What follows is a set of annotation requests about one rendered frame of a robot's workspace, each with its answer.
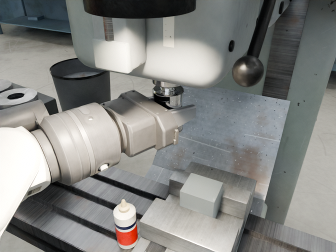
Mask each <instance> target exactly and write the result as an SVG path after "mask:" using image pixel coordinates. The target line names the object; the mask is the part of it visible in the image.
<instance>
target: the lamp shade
mask: <svg viewBox="0 0 336 252"><path fill-rule="evenodd" d="M83 6H84V11H85V12H87V13H89V14H91V15H95V16H100V17H107V18H119V19H153V18H165V17H173V16H179V15H184V14H188V13H191V12H193V11H194V10H195V9H196V0H83Z"/></svg>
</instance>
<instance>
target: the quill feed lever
mask: <svg viewBox="0 0 336 252"><path fill-rule="evenodd" d="M275 3H276V0H264V1H263V4H262V7H261V10H260V13H259V16H258V20H257V23H256V26H255V29H254V32H253V35H252V38H251V42H250V45H249V48H248V51H247V54H246V56H243V57H241V58H239V59H238V60H237V61H236V62H235V63H234V65H233V67H232V77H233V79H234V81H235V82H236V83H237V84H238V85H240V86H242V87H246V88H248V87H253V86H255V85H257V84H258V83H259V82H260V81H261V80H262V78H263V75H264V66H263V64H262V62H261V61H260V60H259V55H260V52H261V49H262V46H263V42H264V39H265V36H266V33H267V29H268V26H269V23H270V20H271V16H272V13H273V10H274V6H275Z"/></svg>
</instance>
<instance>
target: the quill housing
mask: <svg viewBox="0 0 336 252"><path fill-rule="evenodd" d="M65 1H66V7H67V13H68V19H69V25H70V30H71V36H72V42H73V48H74V51H75V54H76V57H77V58H78V59H79V61H81V62H82V63H83V64H84V65H85V66H88V67H90V68H94V69H99V70H104V71H109V72H114V73H119V74H125V75H130V76H135V77H140V78H145V79H150V80H155V81H160V82H166V83H171V84H176V85H181V86H186V87H191V88H196V89H208V88H211V87H213V86H215V85H216V84H218V83H219V82H220V81H221V80H222V79H223V78H224V77H225V76H226V75H227V74H228V72H229V71H230V70H231V69H232V68H233V65H234V63H235V62H236V61H237V60H238V59H239V58H241V57H242V56H243V55H244V54H245V53H246V51H247V50H248V49H249V46H250V43H251V39H252V36H253V33H254V30H255V27H256V24H257V21H258V18H259V17H258V14H259V8H260V1H261V0H196V9H195V10H194V11H192V12H190V13H186V14H182V15H177V16H170V17H161V18H145V38H146V62H144V63H143V64H141V65H139V66H138V67H136V68H134V69H133V70H132V71H131V72H129V73H123V72H118V71H113V70H107V69H102V68H97V67H96V64H95V57H94V49H93V42H92V40H93V39H94V38H95V35H94V27H93V20H92V15H91V14H89V13H87V12H85V10H84V3H83V0H65Z"/></svg>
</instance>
